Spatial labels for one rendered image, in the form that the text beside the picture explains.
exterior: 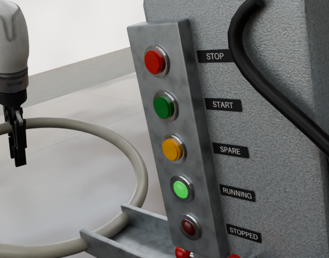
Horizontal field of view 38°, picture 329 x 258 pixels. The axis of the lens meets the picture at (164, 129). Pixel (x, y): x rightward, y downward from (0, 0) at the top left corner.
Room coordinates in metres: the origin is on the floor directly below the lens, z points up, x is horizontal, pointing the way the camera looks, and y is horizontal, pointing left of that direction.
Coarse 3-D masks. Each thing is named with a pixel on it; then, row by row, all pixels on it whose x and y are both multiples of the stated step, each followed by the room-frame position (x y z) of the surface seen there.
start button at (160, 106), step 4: (160, 96) 0.50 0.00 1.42; (156, 100) 0.50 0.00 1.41; (160, 100) 0.50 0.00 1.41; (164, 100) 0.50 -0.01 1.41; (168, 100) 0.50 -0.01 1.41; (156, 104) 0.50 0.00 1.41; (160, 104) 0.50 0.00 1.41; (164, 104) 0.50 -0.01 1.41; (168, 104) 0.49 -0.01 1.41; (156, 108) 0.51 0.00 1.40; (160, 108) 0.50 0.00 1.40; (164, 108) 0.50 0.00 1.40; (168, 108) 0.49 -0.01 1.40; (172, 108) 0.49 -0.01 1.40; (156, 112) 0.51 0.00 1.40; (160, 112) 0.50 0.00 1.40; (164, 112) 0.50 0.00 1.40; (168, 112) 0.49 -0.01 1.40; (172, 112) 0.49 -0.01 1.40; (160, 116) 0.50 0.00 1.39; (164, 116) 0.50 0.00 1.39; (168, 116) 0.50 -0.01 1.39
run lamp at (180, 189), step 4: (176, 184) 0.50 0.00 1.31; (180, 184) 0.50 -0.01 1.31; (176, 188) 0.50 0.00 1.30; (180, 188) 0.50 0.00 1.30; (184, 188) 0.50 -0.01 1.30; (176, 192) 0.50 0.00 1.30; (180, 192) 0.50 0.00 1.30; (184, 192) 0.50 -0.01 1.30; (180, 196) 0.50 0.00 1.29; (184, 196) 0.50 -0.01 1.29
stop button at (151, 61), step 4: (148, 52) 0.51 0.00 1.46; (152, 52) 0.50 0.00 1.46; (156, 52) 0.50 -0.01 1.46; (148, 56) 0.50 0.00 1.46; (152, 56) 0.50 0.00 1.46; (156, 56) 0.49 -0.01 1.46; (160, 56) 0.49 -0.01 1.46; (148, 60) 0.50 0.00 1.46; (152, 60) 0.50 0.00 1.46; (156, 60) 0.49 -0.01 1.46; (160, 60) 0.49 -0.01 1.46; (148, 64) 0.50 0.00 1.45; (152, 64) 0.50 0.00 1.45; (156, 64) 0.50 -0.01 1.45; (160, 64) 0.49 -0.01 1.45; (148, 68) 0.51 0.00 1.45; (152, 68) 0.50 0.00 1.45; (156, 68) 0.50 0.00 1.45; (160, 68) 0.49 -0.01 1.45; (152, 72) 0.50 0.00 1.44; (156, 72) 0.50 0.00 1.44; (160, 72) 0.50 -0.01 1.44
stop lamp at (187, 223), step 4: (184, 220) 0.50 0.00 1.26; (188, 220) 0.50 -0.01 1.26; (184, 224) 0.50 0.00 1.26; (188, 224) 0.50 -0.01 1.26; (192, 224) 0.50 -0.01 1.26; (184, 228) 0.50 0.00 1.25; (188, 228) 0.50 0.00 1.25; (192, 228) 0.50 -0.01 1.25; (188, 232) 0.50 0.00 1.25; (192, 232) 0.50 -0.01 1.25
